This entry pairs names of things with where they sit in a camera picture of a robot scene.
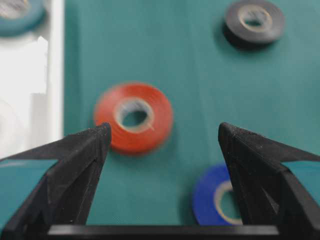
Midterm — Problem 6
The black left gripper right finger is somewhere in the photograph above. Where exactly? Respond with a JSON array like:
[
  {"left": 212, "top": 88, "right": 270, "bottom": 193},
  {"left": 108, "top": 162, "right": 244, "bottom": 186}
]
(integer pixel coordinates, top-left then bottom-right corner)
[{"left": 218, "top": 122, "right": 320, "bottom": 240}]

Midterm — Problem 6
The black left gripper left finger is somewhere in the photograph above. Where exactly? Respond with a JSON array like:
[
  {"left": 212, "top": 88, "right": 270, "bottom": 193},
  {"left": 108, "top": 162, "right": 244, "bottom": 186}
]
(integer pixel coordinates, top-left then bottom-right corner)
[{"left": 0, "top": 123, "right": 111, "bottom": 240}]

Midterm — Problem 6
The blue tape roll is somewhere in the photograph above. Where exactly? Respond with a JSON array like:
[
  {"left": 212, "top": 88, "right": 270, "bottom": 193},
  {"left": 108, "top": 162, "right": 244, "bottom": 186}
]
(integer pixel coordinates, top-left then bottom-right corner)
[{"left": 192, "top": 164, "right": 243, "bottom": 226}]

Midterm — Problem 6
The teal tape roll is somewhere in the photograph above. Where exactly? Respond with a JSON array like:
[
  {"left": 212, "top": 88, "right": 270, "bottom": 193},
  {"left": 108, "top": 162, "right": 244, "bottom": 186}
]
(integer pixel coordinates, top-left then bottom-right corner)
[{"left": 0, "top": 0, "right": 46, "bottom": 37}]

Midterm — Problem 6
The white tape roll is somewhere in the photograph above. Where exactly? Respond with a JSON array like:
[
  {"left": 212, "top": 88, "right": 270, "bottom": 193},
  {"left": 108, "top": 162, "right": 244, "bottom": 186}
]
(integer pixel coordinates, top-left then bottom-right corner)
[{"left": 0, "top": 99, "right": 24, "bottom": 158}]

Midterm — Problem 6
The red tape roll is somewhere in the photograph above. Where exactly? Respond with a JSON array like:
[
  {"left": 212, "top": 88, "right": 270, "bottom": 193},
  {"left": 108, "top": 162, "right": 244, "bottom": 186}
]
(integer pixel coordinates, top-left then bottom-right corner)
[{"left": 93, "top": 82, "right": 174, "bottom": 155}]

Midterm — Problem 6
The white plastic case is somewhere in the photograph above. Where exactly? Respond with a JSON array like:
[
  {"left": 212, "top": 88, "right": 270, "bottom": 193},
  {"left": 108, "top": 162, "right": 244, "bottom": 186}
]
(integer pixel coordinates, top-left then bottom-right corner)
[{"left": 0, "top": 0, "right": 65, "bottom": 158}]

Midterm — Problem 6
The black tape roll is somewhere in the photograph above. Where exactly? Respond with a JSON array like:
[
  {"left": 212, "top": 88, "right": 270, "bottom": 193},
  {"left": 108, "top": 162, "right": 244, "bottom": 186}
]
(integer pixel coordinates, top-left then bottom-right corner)
[{"left": 222, "top": 0, "right": 285, "bottom": 51}]

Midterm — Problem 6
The green table cloth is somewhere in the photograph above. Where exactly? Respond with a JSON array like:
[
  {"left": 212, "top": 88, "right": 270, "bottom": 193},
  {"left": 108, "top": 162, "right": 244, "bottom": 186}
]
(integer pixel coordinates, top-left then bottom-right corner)
[{"left": 62, "top": 0, "right": 320, "bottom": 227}]

